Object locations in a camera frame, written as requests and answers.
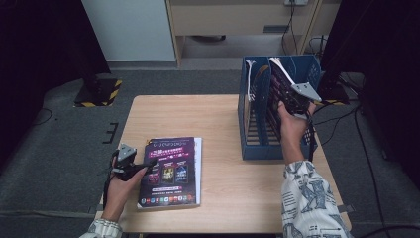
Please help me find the black curtain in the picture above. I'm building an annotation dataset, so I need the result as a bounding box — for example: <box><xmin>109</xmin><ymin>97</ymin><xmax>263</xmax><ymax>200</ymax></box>
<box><xmin>319</xmin><ymin>0</ymin><xmax>420</xmax><ymax>189</ymax></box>
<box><xmin>0</xmin><ymin>0</ymin><xmax>112</xmax><ymax>173</ymax></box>

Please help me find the white panel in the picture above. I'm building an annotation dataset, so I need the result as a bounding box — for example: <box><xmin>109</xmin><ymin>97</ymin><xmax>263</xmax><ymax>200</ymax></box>
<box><xmin>80</xmin><ymin>0</ymin><xmax>176</xmax><ymax>62</ymax></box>

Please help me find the thin black floor cable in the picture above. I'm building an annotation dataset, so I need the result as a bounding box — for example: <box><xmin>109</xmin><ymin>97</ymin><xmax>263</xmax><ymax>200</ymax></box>
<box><xmin>33</xmin><ymin>107</ymin><xmax>53</xmax><ymax>127</ymax></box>

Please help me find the grey tape piece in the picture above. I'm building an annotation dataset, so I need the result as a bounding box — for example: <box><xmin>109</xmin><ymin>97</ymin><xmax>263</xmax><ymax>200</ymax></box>
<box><xmin>336</xmin><ymin>203</ymin><xmax>357</xmax><ymax>214</ymax></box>

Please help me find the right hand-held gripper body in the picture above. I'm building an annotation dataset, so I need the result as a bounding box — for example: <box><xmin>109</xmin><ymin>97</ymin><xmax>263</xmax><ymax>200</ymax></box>
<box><xmin>282</xmin><ymin>82</ymin><xmax>323</xmax><ymax>120</ymax></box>

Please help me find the purple magazine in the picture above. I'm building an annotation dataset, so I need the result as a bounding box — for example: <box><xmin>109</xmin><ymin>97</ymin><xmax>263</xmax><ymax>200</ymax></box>
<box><xmin>137</xmin><ymin>137</ymin><xmax>198</xmax><ymax>210</ymax></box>
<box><xmin>266</xmin><ymin>57</ymin><xmax>300</xmax><ymax>147</ymax></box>

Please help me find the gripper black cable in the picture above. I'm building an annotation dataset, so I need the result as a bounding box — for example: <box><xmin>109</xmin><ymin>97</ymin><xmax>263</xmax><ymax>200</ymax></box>
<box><xmin>305</xmin><ymin>112</ymin><xmax>317</xmax><ymax>163</ymax></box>
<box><xmin>102</xmin><ymin>150</ymin><xmax>121</xmax><ymax>210</ymax></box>

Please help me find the blue file rack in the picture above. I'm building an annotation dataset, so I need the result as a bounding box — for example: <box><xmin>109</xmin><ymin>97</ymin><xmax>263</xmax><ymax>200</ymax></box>
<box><xmin>237</xmin><ymin>54</ymin><xmax>323</xmax><ymax>162</ymax></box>

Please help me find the coiled black cable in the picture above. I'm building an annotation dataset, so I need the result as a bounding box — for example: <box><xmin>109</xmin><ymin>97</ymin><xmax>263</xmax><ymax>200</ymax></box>
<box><xmin>308</xmin><ymin>34</ymin><xmax>329</xmax><ymax>58</ymax></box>

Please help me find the person's left hand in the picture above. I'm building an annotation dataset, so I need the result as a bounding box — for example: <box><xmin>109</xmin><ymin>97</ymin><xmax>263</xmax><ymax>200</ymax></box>
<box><xmin>101</xmin><ymin>167</ymin><xmax>149</xmax><ymax>222</ymax></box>

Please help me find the person's right hand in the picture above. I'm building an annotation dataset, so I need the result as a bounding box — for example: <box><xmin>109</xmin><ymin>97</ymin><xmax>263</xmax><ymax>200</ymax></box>
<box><xmin>276</xmin><ymin>100</ymin><xmax>318</xmax><ymax>152</ymax></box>

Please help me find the black magazine with red cards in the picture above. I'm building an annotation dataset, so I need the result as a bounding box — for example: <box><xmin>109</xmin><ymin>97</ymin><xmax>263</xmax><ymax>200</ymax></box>
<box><xmin>245</xmin><ymin>59</ymin><xmax>270</xmax><ymax>103</ymax></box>

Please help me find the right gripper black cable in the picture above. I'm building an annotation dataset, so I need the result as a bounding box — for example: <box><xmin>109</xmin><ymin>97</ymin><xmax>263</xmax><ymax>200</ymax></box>
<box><xmin>305</xmin><ymin>112</ymin><xmax>317</xmax><ymax>163</ymax></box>

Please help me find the light wooden cabinet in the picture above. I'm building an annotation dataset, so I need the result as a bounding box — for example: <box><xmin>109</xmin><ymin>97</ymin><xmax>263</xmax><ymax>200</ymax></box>
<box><xmin>164</xmin><ymin>0</ymin><xmax>343</xmax><ymax>68</ymax></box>

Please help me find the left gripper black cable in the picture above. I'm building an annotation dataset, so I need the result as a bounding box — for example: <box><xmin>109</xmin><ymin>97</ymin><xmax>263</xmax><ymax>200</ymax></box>
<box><xmin>102</xmin><ymin>150</ymin><xmax>121</xmax><ymax>210</ymax></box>

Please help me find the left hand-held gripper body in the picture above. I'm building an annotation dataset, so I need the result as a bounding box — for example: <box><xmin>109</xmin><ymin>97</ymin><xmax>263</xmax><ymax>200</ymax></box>
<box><xmin>110</xmin><ymin>143</ymin><xmax>147</xmax><ymax>182</ymax></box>

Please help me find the long black floor cable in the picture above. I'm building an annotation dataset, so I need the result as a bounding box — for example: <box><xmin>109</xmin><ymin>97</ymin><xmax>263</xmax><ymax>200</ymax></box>
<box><xmin>354</xmin><ymin>105</ymin><xmax>385</xmax><ymax>229</ymax></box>

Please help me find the black hanging cable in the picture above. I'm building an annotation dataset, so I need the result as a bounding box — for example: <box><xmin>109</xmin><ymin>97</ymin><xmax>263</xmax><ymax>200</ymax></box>
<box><xmin>280</xmin><ymin>3</ymin><xmax>300</xmax><ymax>57</ymax></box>

